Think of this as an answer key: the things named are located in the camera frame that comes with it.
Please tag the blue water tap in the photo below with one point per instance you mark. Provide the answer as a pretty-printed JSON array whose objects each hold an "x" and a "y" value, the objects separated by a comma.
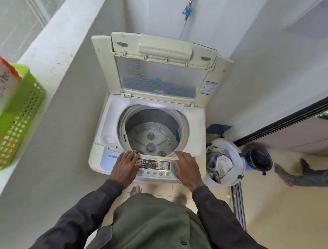
[{"x": 187, "y": 11}]

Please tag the person's left foot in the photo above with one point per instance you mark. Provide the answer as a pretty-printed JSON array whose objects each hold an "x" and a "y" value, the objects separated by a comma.
[{"x": 135, "y": 190}]

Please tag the person's right hand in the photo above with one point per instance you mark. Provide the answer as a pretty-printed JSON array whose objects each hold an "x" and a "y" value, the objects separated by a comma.
[{"x": 188, "y": 171}]

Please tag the window with glass pane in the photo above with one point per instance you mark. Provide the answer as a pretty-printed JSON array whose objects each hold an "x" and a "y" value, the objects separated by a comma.
[{"x": 20, "y": 23}]

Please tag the cream washing machine lid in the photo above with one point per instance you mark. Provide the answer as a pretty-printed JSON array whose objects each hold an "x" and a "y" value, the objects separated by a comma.
[{"x": 164, "y": 69}]

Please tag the white cloth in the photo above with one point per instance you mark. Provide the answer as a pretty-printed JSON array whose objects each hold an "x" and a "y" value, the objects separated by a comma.
[{"x": 224, "y": 164}]

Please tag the person's left forearm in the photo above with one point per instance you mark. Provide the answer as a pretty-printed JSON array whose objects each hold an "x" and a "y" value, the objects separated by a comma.
[{"x": 84, "y": 218}]

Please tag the metal sliding door track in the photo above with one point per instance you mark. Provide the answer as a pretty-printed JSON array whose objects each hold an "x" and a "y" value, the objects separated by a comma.
[{"x": 238, "y": 205}]

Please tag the white plastic laundry bucket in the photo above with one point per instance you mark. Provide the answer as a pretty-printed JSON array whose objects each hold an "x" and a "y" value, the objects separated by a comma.
[{"x": 237, "y": 159}]

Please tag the person's left hand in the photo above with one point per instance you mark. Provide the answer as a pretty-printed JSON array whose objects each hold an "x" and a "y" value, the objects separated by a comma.
[{"x": 125, "y": 169}]

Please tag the person's right thumb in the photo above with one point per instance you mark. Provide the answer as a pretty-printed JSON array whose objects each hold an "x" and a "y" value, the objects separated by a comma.
[{"x": 176, "y": 170}]

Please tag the person's foot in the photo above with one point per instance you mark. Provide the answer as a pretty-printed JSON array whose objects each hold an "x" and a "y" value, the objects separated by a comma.
[
  {"x": 182, "y": 199},
  {"x": 135, "y": 190}
]

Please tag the blue plastic object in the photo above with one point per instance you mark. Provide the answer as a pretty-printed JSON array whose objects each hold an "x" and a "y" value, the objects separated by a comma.
[{"x": 217, "y": 128}]

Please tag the green plastic basket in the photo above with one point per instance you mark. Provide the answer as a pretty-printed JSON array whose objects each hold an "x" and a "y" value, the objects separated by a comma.
[{"x": 20, "y": 112}]

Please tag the white top-load washing machine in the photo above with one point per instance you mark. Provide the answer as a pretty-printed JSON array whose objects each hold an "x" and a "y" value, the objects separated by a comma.
[{"x": 197, "y": 123}]

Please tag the black sliding door frame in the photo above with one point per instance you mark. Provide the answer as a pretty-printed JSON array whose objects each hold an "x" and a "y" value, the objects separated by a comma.
[{"x": 281, "y": 121}]

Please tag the person's green garment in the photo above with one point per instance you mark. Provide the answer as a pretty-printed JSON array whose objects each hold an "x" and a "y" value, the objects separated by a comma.
[{"x": 151, "y": 223}]

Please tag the person's right foot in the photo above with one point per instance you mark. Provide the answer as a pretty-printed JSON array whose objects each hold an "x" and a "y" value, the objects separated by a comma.
[{"x": 182, "y": 199}]

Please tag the person's left little finger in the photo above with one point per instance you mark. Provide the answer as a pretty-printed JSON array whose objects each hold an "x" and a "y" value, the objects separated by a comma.
[{"x": 121, "y": 159}]

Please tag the grey blue garment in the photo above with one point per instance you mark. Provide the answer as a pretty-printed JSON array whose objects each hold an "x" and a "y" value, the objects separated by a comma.
[{"x": 212, "y": 160}]

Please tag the white orange detergent packet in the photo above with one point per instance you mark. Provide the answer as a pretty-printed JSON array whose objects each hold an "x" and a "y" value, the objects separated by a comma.
[{"x": 6, "y": 82}]

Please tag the person's left middle finger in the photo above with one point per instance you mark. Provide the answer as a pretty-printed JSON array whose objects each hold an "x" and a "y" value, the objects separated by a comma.
[{"x": 131, "y": 157}]

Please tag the washing machine control panel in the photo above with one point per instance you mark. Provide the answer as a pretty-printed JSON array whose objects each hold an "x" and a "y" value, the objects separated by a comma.
[{"x": 155, "y": 165}]

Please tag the steel washing machine drum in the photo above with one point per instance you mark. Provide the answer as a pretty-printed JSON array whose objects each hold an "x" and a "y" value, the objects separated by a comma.
[{"x": 153, "y": 128}]

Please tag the person's right forearm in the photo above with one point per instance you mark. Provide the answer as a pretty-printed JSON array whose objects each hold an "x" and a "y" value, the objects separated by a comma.
[{"x": 220, "y": 220}]

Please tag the white label sticker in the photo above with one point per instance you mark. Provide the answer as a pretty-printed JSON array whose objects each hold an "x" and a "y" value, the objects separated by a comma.
[{"x": 208, "y": 87}]

